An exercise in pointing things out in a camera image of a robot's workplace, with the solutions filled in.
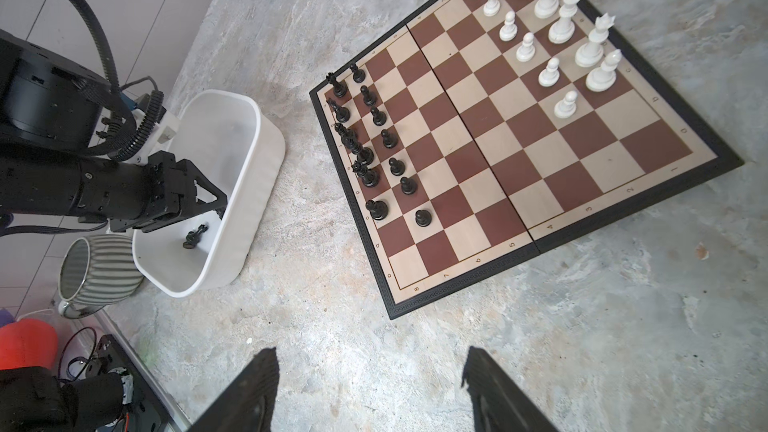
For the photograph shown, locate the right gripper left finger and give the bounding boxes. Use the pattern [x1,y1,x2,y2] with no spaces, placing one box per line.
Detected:
[188,347,279,432]

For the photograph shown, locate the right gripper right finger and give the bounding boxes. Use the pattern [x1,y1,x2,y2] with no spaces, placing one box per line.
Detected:
[462,346,558,432]

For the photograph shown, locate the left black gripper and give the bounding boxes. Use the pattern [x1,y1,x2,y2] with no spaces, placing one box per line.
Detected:
[109,151,204,232]

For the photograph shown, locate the white plastic tray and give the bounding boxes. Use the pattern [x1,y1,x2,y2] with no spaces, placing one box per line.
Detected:
[131,89,287,299]

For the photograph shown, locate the black chess queen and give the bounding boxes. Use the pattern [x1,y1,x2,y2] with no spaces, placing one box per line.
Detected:
[365,199,389,221]

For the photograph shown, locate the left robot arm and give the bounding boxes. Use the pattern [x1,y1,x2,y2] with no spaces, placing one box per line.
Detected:
[1,0,227,236]

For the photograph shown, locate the black chess king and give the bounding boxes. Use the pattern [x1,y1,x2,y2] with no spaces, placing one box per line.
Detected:
[351,161,380,188]

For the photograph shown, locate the folding chess board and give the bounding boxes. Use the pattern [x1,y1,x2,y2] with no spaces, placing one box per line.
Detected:
[310,0,742,318]

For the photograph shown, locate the striped grey cup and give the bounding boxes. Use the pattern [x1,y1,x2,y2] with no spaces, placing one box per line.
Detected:
[57,234,144,319]

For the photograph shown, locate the red shark plush toy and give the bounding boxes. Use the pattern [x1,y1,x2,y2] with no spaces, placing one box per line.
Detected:
[0,318,58,370]

